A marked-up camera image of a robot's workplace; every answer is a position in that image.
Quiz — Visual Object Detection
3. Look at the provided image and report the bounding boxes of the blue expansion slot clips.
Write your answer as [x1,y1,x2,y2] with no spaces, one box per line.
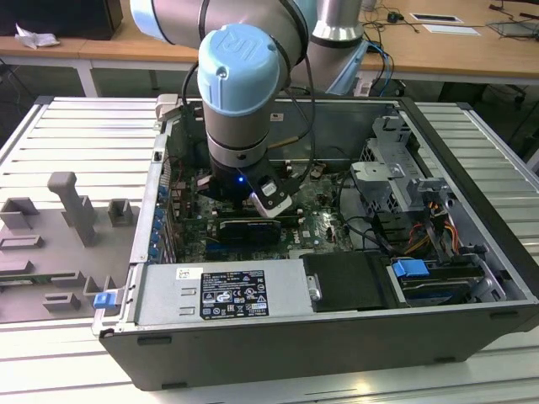
[147,187,169,258]

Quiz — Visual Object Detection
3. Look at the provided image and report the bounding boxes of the black graphics card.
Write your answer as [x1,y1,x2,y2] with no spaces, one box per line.
[218,217,282,246]

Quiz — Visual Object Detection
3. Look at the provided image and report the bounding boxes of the green motherboard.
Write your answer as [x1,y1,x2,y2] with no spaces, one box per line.
[172,159,361,264]

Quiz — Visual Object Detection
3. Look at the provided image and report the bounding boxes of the silver power supply unit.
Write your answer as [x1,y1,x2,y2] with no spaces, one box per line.
[134,258,315,327]

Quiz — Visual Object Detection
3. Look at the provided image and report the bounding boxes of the metal drive cage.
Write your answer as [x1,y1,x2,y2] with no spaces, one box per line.
[349,115,460,215]

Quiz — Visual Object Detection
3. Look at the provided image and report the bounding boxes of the black plastic air shroud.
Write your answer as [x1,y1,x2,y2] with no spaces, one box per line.
[302,251,395,313]

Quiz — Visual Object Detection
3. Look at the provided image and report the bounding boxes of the blue case latch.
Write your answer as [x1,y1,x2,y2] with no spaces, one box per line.
[93,291,115,311]

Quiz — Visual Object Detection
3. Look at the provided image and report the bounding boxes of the grey parts rack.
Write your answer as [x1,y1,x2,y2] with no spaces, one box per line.
[0,170,142,325]

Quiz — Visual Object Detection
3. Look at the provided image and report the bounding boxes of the black open PC case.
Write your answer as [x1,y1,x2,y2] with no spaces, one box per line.
[91,94,539,392]

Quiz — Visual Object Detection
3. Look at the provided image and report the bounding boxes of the wooden desk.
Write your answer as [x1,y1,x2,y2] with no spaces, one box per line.
[0,0,539,98]

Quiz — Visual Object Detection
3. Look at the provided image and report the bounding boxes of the hard disk in blue carrier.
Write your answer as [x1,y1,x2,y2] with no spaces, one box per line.
[390,258,483,306]

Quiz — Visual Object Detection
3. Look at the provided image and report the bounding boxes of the green RAM stick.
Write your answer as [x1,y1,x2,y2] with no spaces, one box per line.
[0,272,76,285]

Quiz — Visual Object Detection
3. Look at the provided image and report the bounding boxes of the black monitor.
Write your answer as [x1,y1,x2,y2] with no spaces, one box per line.
[0,0,124,41]

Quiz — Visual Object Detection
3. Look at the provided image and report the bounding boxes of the crumpled white paper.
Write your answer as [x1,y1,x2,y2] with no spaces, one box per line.
[14,23,60,51]

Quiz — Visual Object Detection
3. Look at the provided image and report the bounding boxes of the white paper sheet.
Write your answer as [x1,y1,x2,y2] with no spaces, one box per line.
[422,24,485,37]

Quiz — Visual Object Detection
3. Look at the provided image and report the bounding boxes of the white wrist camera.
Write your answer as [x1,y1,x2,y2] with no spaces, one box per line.
[249,173,295,220]

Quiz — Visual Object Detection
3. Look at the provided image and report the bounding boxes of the grey case release handle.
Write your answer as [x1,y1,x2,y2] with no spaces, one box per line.
[154,93,182,123]

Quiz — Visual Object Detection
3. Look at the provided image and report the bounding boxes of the black cable bundle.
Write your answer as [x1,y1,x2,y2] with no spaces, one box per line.
[336,172,408,258]

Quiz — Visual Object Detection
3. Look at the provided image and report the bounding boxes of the blue cable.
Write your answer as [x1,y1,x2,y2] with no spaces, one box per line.
[366,40,397,98]

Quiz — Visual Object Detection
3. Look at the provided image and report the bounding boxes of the yellow red wire bundle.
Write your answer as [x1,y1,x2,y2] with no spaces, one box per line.
[406,201,458,258]

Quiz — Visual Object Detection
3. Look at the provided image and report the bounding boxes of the white desk cable port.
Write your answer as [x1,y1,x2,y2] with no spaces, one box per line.
[410,12,462,24]

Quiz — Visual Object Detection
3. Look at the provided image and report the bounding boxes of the dark wire tray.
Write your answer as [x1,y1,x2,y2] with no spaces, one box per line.
[486,19,539,41]

